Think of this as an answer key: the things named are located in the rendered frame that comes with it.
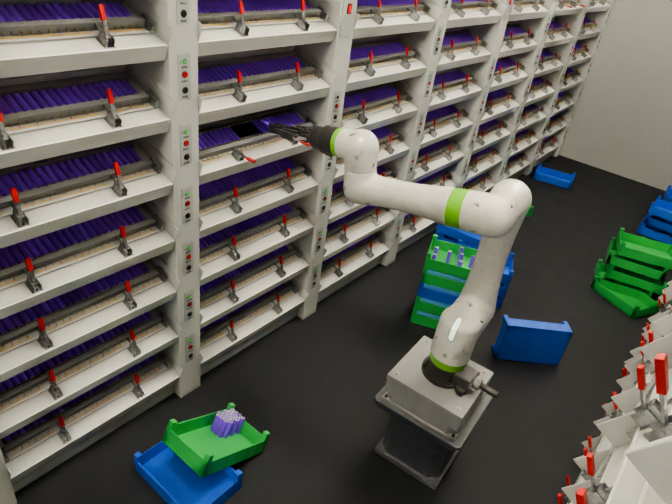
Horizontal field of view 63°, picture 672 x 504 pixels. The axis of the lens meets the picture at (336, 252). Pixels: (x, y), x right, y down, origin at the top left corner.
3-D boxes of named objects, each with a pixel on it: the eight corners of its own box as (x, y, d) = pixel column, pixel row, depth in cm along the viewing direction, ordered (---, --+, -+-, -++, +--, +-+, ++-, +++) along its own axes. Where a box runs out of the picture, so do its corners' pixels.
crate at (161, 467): (242, 487, 180) (243, 472, 176) (192, 529, 166) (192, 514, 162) (184, 434, 195) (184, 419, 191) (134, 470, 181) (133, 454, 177)
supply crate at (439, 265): (491, 263, 261) (496, 249, 257) (488, 285, 244) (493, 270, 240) (430, 247, 267) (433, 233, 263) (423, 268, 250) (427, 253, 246)
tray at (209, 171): (320, 146, 213) (329, 127, 207) (195, 186, 171) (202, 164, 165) (287, 114, 219) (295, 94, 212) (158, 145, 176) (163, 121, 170)
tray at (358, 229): (391, 223, 293) (404, 205, 284) (319, 263, 251) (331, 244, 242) (366, 198, 299) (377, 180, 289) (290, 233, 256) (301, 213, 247)
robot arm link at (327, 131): (348, 122, 172) (330, 127, 166) (347, 158, 177) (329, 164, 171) (333, 119, 176) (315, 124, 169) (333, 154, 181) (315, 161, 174)
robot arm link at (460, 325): (475, 354, 184) (492, 310, 174) (458, 379, 172) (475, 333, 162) (440, 336, 189) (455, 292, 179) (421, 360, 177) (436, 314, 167)
